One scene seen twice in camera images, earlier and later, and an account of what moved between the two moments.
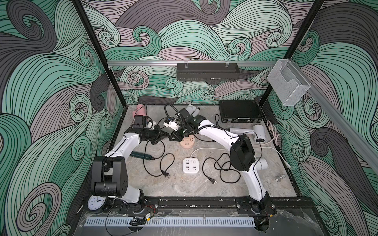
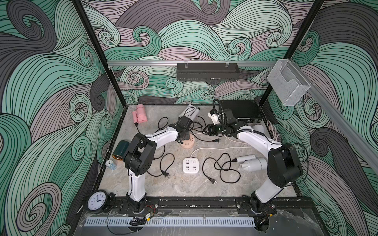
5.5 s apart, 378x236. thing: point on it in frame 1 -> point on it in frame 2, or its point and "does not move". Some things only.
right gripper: [177, 137] -> [210, 128]
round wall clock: [94, 202] does not move
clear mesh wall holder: [287, 84] does not move
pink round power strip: [188, 142] does not move
